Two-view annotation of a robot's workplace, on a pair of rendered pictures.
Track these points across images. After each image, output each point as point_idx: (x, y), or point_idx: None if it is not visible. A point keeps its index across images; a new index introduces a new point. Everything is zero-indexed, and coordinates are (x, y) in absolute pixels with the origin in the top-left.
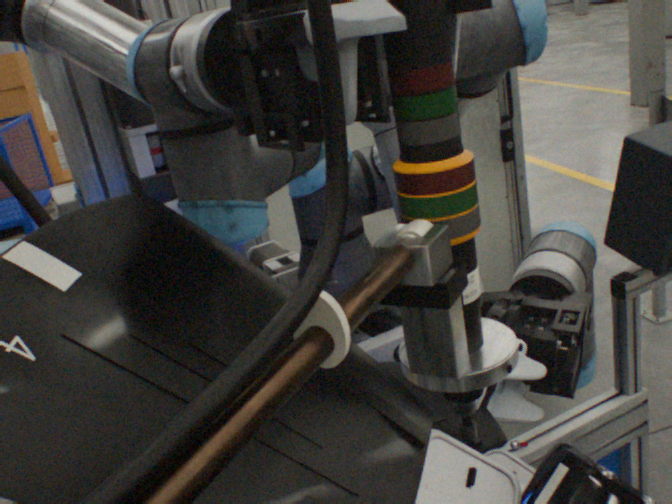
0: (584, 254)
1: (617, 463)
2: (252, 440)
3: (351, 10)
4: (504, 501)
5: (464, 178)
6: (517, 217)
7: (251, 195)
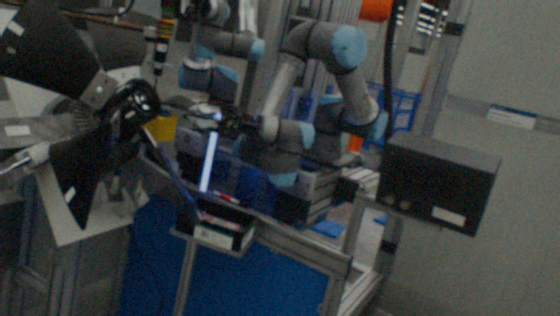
0: (290, 128)
1: (325, 286)
2: (114, 43)
3: None
4: None
5: (162, 23)
6: None
7: (205, 45)
